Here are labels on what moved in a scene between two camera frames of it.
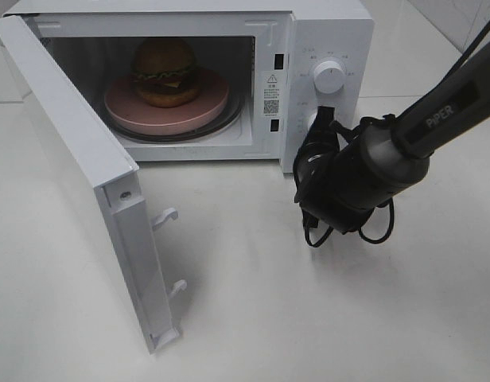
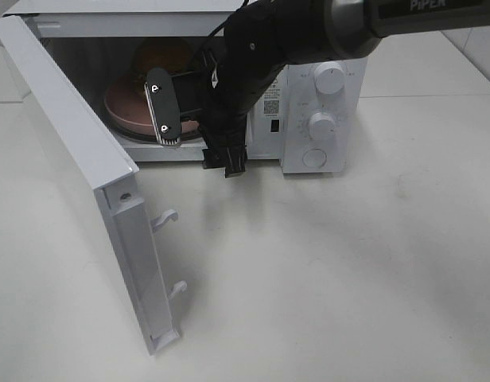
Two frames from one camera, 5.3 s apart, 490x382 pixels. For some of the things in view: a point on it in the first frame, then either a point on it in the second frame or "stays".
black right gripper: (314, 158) → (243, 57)
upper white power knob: (328, 77) stays
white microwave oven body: (211, 81) stays
